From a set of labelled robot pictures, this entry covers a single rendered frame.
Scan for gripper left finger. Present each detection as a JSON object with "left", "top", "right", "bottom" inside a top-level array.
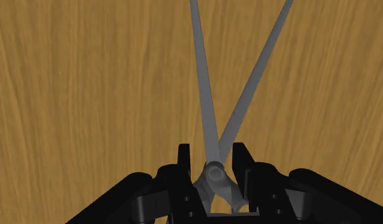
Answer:
[{"left": 66, "top": 143, "right": 208, "bottom": 224}]

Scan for grey scissors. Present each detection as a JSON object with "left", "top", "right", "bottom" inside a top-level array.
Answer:
[{"left": 188, "top": 0, "right": 295, "bottom": 216}]

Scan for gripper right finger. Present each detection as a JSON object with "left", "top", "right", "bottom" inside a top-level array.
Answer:
[{"left": 232, "top": 142, "right": 383, "bottom": 224}]

